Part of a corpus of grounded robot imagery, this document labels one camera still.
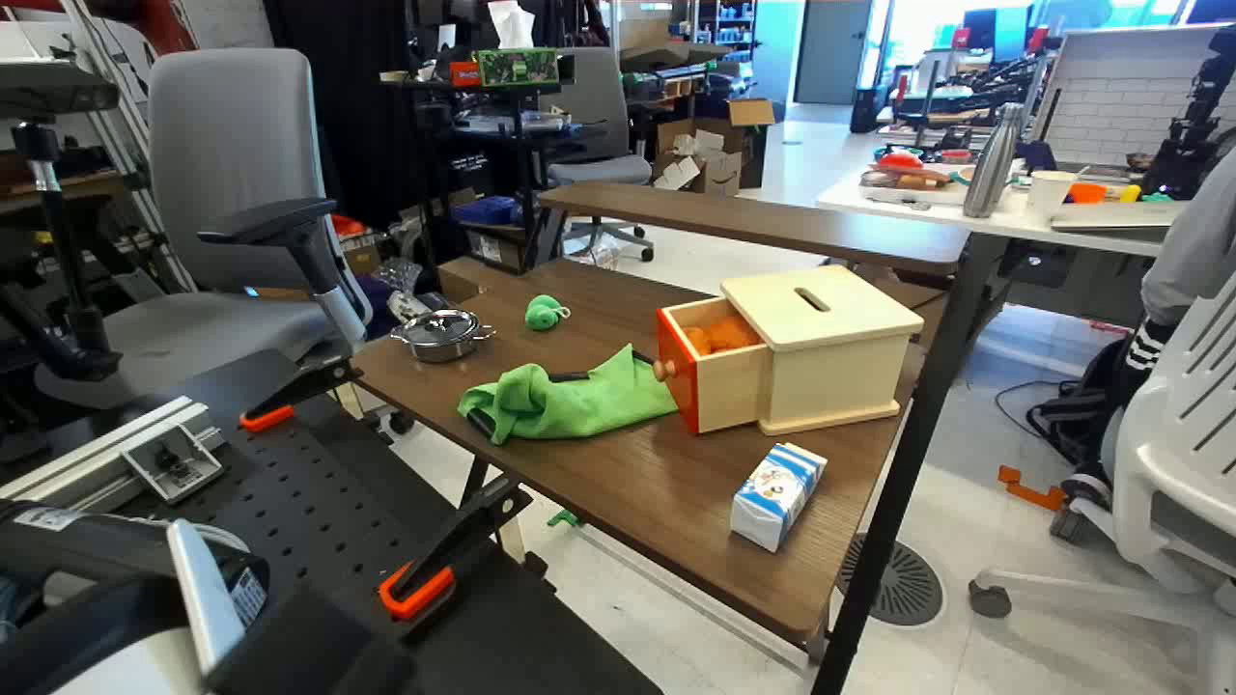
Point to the white divider panel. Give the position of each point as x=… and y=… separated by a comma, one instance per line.
x=1121, y=99

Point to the black storage rack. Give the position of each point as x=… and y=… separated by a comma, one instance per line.
x=496, y=155

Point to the silver metal bottle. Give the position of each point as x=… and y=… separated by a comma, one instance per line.
x=995, y=158

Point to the green circuit board box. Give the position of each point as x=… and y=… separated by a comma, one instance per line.
x=518, y=67

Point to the white mesh office chair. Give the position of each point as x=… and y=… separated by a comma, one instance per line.
x=1184, y=447

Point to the black camera stand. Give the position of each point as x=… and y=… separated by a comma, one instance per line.
x=59, y=217

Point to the person in grey sweater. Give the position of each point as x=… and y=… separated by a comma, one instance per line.
x=1189, y=253

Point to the red box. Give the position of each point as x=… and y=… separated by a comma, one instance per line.
x=700, y=360

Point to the silver pot lid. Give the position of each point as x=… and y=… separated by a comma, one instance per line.
x=440, y=332

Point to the cardboard boxes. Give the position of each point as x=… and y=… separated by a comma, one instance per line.
x=708, y=149

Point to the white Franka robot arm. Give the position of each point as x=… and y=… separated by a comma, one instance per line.
x=195, y=592

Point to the small grey mounting plate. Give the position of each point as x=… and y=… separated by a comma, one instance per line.
x=172, y=465

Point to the white desk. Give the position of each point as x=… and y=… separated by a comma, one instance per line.
x=1004, y=217

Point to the grey swivel chair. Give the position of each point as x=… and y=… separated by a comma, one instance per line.
x=596, y=122

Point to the green cloth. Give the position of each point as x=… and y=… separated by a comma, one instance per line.
x=563, y=404

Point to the black perforated mounting table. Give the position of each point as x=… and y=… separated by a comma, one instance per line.
x=361, y=543

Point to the black orange bar clamp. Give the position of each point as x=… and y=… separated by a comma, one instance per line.
x=445, y=566
x=292, y=400

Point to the black table frame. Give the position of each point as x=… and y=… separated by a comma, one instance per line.
x=901, y=465

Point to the blue white milk carton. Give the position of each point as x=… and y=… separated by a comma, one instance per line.
x=776, y=496

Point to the aluminium rail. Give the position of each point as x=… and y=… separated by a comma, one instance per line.
x=88, y=447

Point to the light wooden slotted box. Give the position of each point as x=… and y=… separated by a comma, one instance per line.
x=822, y=342

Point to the grey office chair with armrest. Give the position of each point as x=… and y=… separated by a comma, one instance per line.
x=233, y=194

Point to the round black floor grate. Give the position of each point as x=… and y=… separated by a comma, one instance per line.
x=907, y=584

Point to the red object on desk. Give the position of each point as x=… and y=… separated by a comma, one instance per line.
x=901, y=172

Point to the wooden desk with shelf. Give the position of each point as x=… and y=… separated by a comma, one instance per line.
x=759, y=222

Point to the small green plush toy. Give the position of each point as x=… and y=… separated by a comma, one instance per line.
x=544, y=308

